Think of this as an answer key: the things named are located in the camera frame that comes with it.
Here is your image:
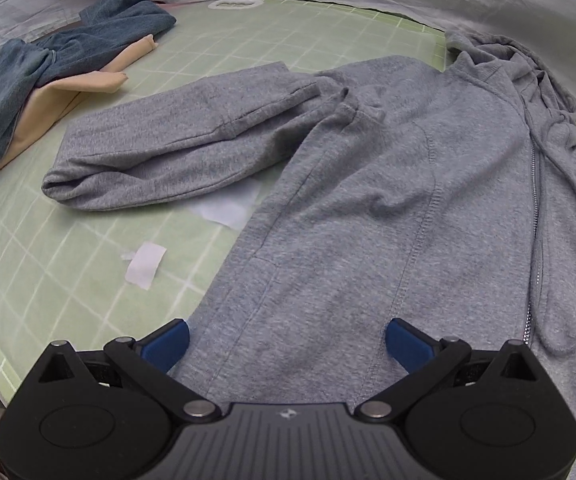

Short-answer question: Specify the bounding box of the grey zip hoodie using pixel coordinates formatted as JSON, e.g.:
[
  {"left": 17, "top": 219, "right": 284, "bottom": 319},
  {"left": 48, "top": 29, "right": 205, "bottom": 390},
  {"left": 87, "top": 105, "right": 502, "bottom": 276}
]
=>
[{"left": 40, "top": 29, "right": 576, "bottom": 480}]

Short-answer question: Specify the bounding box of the white paper scrap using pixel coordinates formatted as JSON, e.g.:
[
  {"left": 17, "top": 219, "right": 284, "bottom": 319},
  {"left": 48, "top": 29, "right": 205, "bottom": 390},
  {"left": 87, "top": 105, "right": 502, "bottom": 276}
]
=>
[{"left": 120, "top": 242, "right": 167, "bottom": 290}]

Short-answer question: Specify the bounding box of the beige garment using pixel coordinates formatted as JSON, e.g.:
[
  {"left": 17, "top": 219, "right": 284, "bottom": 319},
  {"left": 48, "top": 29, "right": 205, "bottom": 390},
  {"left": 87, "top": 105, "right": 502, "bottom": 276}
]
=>
[{"left": 0, "top": 35, "right": 159, "bottom": 170}]

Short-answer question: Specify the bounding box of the blue denim garment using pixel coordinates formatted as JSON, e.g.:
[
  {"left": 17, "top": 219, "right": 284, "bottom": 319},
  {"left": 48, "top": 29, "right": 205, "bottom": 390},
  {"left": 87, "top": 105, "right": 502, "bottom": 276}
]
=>
[{"left": 0, "top": 0, "right": 176, "bottom": 160}]

